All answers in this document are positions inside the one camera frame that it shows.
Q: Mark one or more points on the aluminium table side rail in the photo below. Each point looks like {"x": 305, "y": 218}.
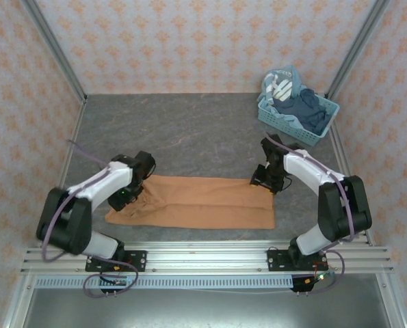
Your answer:
{"x": 74, "y": 136}
{"x": 340, "y": 150}

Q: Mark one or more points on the dark blue t-shirt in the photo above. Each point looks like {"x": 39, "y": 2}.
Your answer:
{"x": 307, "y": 114}

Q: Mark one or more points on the small circuit board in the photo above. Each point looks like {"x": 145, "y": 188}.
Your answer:
{"x": 321, "y": 276}
{"x": 116, "y": 281}

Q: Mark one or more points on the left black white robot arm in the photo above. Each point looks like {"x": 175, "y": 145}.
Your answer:
{"x": 66, "y": 225}

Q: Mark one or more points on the blue plastic basket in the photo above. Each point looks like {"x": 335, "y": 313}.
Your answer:
{"x": 275, "y": 118}

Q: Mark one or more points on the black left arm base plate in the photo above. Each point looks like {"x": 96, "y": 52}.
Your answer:
{"x": 138, "y": 259}

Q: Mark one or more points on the orange printed t-shirt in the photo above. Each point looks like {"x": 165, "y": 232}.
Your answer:
{"x": 206, "y": 205}

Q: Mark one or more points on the aluminium mounting rail beam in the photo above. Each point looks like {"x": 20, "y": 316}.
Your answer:
{"x": 206, "y": 256}

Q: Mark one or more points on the light blue printed t-shirt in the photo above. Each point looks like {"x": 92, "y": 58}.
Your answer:
{"x": 282, "y": 85}

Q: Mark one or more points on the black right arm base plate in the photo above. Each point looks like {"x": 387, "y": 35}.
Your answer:
{"x": 275, "y": 259}

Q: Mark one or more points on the grey metal sheet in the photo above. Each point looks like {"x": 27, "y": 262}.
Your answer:
{"x": 206, "y": 309}

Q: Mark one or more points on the aluminium frame post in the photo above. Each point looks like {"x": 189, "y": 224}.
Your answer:
{"x": 358, "y": 48}
{"x": 54, "y": 51}

